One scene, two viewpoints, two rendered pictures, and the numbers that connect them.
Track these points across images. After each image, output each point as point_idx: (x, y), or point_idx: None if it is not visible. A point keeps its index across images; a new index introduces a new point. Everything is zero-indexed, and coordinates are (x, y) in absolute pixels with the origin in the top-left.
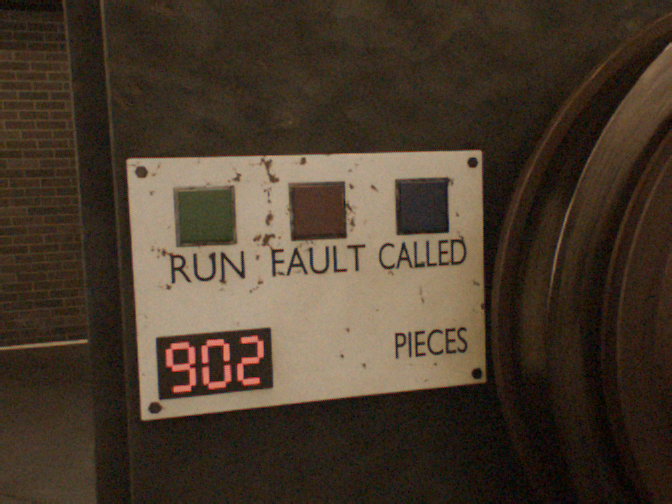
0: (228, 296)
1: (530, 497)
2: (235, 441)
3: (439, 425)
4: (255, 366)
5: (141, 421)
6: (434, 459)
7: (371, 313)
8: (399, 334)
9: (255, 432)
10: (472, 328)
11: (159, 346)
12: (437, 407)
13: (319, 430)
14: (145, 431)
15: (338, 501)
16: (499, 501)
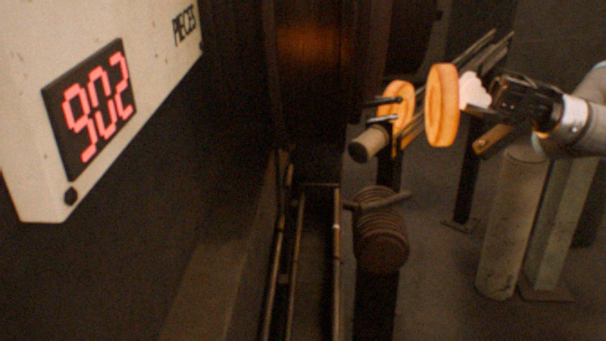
0: (82, 0)
1: (206, 134)
2: (97, 197)
3: (177, 103)
4: (123, 92)
5: (22, 234)
6: (179, 133)
7: (160, 1)
8: (174, 20)
9: (105, 177)
10: (194, 4)
11: (54, 102)
12: (174, 87)
13: (136, 146)
14: (30, 244)
15: (155, 204)
16: (200, 146)
